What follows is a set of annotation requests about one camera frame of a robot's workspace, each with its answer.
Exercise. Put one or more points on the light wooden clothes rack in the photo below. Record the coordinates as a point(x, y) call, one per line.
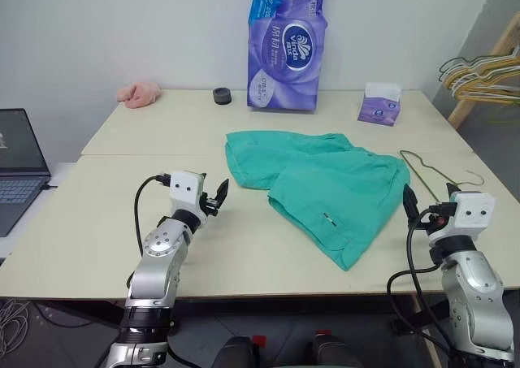
point(501, 43)

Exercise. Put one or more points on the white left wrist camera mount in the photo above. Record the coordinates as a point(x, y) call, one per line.
point(185, 189)

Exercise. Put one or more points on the pink plush cloth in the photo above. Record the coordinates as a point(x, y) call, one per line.
point(138, 93)

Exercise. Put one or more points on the black table leg bracket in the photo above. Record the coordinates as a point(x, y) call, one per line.
point(406, 323)

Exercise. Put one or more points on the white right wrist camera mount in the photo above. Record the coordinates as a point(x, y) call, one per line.
point(473, 213)

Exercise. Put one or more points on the black round cap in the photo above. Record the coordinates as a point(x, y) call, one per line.
point(222, 96)

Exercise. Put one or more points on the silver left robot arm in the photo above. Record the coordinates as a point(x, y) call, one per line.
point(156, 262)

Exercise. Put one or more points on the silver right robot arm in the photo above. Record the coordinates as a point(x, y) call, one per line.
point(473, 287)

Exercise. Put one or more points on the red square tag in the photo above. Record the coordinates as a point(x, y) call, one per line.
point(258, 340)

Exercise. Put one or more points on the purple Vinda tissue bag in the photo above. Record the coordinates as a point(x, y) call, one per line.
point(284, 59)

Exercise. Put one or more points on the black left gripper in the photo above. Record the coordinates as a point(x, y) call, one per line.
point(209, 207)

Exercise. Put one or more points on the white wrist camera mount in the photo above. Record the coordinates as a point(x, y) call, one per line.
point(473, 213)
point(185, 189)

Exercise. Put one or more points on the light wooden table leg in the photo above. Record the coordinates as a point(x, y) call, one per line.
point(426, 331)

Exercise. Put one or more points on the bundle of hangers on rack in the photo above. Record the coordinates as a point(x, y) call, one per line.
point(467, 75)

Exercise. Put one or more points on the white side table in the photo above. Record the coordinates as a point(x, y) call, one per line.
point(61, 173)

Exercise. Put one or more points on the thin light green hanger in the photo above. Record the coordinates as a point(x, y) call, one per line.
point(497, 114)

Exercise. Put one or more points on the dark rounded shape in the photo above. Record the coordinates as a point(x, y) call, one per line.
point(337, 353)
point(235, 353)

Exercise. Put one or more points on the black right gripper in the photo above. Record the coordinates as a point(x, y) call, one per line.
point(436, 222)

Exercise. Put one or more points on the green shorts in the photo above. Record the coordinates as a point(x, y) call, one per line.
point(325, 181)

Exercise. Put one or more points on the small purple tissue box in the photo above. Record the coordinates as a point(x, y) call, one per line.
point(378, 108)

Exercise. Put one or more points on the dark grey laptop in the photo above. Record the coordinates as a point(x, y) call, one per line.
point(18, 152)

